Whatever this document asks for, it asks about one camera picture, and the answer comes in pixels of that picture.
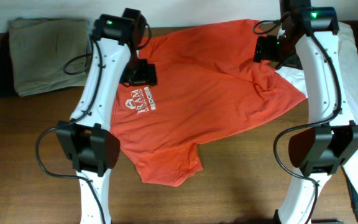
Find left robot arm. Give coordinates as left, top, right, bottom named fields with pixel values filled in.
left=56, top=8, right=157, bottom=223

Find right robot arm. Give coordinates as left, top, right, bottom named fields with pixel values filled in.
left=254, top=0, right=358, bottom=224

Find folded black garment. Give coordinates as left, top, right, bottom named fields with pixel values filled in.
left=0, top=33, right=18, bottom=98

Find white shirt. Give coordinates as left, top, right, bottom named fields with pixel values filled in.
left=275, top=21, right=358, bottom=206

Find folded olive green garment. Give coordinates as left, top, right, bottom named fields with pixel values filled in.
left=9, top=19, right=90, bottom=96

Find orange t-shirt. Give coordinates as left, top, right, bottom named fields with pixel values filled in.
left=110, top=19, right=306, bottom=187

